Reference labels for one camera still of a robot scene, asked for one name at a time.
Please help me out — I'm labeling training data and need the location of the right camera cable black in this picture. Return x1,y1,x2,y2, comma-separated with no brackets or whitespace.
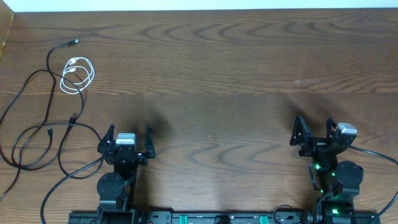
346,144,398,224

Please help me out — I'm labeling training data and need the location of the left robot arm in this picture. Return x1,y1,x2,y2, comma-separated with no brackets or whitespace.
95,125,155,224

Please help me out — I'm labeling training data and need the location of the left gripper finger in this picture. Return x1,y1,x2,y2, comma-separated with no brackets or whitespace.
144,126,155,152
98,124,115,149

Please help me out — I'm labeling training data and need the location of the cardboard panel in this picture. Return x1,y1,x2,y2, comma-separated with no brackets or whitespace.
0,0,14,55

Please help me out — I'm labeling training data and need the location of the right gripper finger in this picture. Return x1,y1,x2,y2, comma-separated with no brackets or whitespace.
290,115,312,146
326,118,337,138

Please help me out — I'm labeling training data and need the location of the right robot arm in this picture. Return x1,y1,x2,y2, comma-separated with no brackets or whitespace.
290,115,364,224

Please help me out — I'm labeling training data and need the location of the camera cable black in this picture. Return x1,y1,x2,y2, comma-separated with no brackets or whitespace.
39,155,105,224
346,144,398,224

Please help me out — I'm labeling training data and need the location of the white USB cable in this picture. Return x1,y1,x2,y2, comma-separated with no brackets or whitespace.
59,56,96,95

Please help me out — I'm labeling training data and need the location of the left camera cable black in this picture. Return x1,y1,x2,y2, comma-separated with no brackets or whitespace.
39,155,105,224

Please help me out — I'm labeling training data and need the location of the black USB cable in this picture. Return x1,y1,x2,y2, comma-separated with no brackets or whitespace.
11,70,105,180
0,39,80,200

